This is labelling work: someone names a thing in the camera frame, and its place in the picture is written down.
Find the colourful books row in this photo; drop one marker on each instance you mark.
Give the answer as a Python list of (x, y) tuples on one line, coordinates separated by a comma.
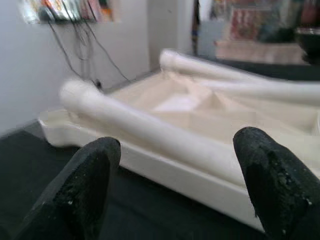
[(75, 10)]

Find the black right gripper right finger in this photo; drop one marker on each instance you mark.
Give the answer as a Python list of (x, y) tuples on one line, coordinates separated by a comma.
[(282, 190)]

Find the black wok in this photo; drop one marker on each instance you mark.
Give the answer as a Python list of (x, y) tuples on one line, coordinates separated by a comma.
[(308, 42)]

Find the white plastic table top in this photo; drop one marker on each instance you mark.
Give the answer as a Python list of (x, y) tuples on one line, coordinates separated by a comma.
[(175, 106)]

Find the beige cloth covered bench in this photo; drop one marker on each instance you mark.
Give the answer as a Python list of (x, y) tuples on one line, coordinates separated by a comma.
[(260, 51)]

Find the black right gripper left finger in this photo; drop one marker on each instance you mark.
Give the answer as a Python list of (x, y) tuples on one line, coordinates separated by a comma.
[(75, 200)]

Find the black table cloth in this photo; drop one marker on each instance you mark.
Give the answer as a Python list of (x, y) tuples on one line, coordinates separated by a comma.
[(150, 212)]

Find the orange lid storage box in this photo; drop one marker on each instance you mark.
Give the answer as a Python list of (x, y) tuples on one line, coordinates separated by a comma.
[(245, 23)]

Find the white plastic table leg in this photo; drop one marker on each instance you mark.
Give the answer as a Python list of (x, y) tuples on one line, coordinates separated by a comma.
[(140, 130), (190, 63)]

